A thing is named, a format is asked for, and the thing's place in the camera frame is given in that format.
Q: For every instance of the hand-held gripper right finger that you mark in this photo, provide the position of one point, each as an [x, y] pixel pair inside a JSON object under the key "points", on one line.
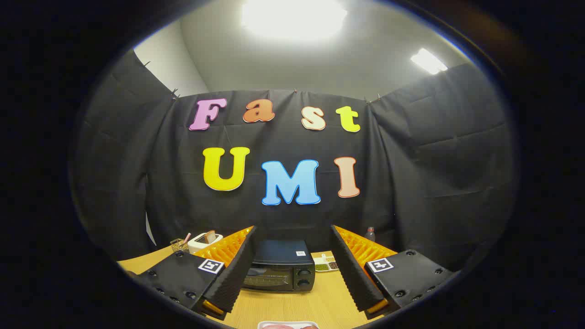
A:
{"points": [[354, 274]]}

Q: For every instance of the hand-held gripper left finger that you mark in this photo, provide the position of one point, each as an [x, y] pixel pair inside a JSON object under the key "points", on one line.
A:
{"points": [[235, 278]]}

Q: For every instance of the black toaster oven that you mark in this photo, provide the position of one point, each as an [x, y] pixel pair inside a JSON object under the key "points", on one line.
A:
{"points": [[279, 256]]}

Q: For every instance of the raw red meat slice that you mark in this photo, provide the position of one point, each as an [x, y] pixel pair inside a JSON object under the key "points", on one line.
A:
{"points": [[279, 327]]}

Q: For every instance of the white rectangular food tray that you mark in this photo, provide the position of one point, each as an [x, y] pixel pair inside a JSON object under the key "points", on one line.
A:
{"points": [[288, 323]]}

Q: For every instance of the white pop-up toaster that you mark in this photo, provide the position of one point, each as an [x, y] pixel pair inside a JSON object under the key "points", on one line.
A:
{"points": [[199, 244]]}

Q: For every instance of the white divided dish with beans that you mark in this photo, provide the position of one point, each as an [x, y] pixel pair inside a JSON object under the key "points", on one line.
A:
{"points": [[325, 264]]}

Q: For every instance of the plastic water bottle red label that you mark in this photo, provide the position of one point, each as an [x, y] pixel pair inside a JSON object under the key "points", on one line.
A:
{"points": [[370, 235]]}

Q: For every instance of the toasted bread slice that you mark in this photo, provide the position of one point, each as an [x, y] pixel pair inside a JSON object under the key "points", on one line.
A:
{"points": [[210, 236]]}

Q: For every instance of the black backdrop cloth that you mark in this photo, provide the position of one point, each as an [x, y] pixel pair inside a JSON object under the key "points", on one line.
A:
{"points": [[411, 173]]}

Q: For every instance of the small ceiling light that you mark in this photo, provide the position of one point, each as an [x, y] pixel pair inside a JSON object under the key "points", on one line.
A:
{"points": [[428, 61]]}

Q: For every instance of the large ceiling light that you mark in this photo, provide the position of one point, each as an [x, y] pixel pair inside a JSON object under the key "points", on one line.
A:
{"points": [[292, 18]]}

